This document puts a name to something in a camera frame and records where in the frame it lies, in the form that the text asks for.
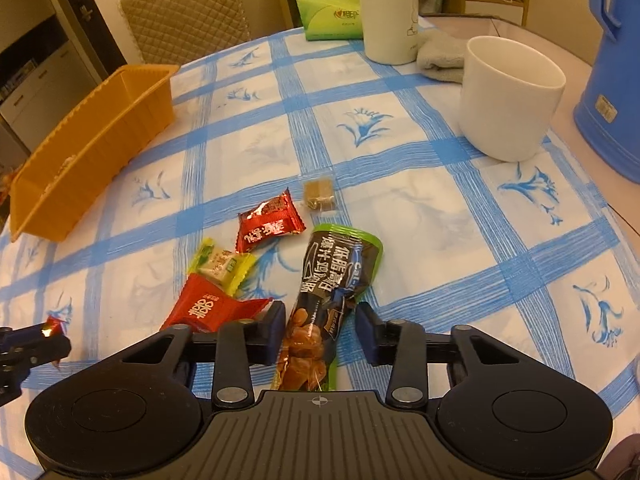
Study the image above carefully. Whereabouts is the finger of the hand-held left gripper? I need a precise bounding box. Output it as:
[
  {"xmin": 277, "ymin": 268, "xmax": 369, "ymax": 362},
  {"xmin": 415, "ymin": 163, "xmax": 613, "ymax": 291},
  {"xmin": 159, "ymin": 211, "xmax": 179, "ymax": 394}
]
[
  {"xmin": 0, "ymin": 362, "xmax": 35, "ymax": 406},
  {"xmin": 0, "ymin": 324, "xmax": 72, "ymax": 367}
]

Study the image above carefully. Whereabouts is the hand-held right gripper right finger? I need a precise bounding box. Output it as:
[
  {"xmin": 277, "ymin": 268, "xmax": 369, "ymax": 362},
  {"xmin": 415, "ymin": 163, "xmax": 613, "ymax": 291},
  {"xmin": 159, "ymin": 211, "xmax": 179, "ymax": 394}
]
[{"xmin": 354, "ymin": 302, "xmax": 521, "ymax": 409}]

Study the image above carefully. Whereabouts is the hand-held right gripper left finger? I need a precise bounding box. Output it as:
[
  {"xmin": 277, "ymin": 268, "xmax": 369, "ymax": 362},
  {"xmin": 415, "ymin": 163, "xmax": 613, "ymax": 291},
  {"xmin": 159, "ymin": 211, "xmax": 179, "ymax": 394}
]
[{"xmin": 120, "ymin": 302, "xmax": 288, "ymax": 409}]

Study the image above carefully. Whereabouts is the long green dark snack packet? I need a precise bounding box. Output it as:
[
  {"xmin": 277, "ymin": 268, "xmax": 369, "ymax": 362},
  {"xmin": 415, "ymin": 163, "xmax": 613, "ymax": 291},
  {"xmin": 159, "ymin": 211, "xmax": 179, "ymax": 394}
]
[{"xmin": 271, "ymin": 223, "xmax": 385, "ymax": 392}]

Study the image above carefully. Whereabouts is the red snack packet white print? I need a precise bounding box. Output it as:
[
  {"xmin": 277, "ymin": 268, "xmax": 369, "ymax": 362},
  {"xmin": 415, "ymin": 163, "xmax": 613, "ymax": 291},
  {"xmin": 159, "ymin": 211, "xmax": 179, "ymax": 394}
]
[{"xmin": 159, "ymin": 274, "xmax": 274, "ymax": 335}]

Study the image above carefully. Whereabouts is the yellow green candy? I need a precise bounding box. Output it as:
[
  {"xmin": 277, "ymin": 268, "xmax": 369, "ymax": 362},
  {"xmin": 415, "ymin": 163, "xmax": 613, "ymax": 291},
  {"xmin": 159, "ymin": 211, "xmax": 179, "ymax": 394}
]
[{"xmin": 188, "ymin": 237, "xmax": 258, "ymax": 297}]

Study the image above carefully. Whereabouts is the dark red snack packet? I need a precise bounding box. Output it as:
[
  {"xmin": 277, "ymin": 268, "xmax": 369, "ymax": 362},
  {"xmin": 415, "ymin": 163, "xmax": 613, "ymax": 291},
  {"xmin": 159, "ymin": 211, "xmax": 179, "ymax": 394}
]
[{"xmin": 235, "ymin": 187, "xmax": 307, "ymax": 255}]

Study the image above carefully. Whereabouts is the brown cube candy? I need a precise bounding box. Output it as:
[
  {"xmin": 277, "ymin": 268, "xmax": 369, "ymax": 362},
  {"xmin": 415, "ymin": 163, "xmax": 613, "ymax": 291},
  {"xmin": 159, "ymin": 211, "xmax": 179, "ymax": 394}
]
[{"xmin": 302, "ymin": 177, "xmax": 336, "ymax": 213}]

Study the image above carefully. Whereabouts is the orange plastic tray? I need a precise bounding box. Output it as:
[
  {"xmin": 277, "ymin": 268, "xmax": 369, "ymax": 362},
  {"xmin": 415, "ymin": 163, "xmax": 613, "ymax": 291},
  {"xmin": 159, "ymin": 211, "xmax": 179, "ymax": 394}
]
[{"xmin": 9, "ymin": 64, "xmax": 181, "ymax": 242}]

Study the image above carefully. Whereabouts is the blue checked tablecloth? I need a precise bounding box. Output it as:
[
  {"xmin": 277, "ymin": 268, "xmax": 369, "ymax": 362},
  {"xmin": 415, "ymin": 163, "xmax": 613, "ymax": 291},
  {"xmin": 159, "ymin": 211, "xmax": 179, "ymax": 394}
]
[{"xmin": 0, "ymin": 25, "xmax": 636, "ymax": 461}]

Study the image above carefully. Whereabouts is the white and dark cabinet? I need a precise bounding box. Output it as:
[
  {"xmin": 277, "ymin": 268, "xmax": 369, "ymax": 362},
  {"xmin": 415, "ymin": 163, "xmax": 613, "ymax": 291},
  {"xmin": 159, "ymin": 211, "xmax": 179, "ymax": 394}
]
[{"xmin": 0, "ymin": 0, "xmax": 126, "ymax": 161}]

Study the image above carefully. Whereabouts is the white mug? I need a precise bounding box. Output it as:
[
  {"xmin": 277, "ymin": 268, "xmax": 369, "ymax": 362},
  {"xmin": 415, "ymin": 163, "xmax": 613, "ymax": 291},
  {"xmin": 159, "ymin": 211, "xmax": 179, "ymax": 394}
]
[{"xmin": 459, "ymin": 35, "xmax": 567, "ymax": 162}]

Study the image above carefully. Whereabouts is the grey cloth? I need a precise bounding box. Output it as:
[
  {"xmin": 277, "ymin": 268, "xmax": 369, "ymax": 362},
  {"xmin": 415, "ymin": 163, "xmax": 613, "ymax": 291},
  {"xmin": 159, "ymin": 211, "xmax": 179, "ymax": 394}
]
[{"xmin": 416, "ymin": 27, "xmax": 471, "ymax": 83}]

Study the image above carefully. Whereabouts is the white insulated bottle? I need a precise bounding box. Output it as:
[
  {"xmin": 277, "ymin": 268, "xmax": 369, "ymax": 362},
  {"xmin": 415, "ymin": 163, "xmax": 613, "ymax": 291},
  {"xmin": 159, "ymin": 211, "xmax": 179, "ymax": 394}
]
[{"xmin": 356, "ymin": 0, "xmax": 422, "ymax": 66}]

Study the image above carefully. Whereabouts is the green tissue pack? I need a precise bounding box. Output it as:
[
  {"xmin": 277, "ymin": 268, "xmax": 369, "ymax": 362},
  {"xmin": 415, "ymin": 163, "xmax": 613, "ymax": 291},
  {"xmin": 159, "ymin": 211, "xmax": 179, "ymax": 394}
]
[{"xmin": 296, "ymin": 0, "xmax": 365, "ymax": 42}]

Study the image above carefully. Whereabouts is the beige quilted chair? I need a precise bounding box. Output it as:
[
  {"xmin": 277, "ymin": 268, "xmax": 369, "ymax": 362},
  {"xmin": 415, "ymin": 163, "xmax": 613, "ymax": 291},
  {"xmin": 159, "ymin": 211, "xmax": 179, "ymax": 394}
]
[{"xmin": 119, "ymin": 0, "xmax": 252, "ymax": 63}]

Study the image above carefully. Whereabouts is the dark wooden door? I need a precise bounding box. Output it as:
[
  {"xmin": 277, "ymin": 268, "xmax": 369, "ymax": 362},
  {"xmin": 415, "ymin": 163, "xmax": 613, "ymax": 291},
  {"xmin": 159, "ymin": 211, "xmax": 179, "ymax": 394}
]
[{"xmin": 60, "ymin": 0, "xmax": 126, "ymax": 68}]

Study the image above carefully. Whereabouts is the blue thermos jug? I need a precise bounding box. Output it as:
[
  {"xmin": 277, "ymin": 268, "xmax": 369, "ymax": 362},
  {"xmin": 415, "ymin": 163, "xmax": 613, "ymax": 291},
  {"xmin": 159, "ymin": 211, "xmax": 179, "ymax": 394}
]
[{"xmin": 572, "ymin": 0, "xmax": 640, "ymax": 184}]

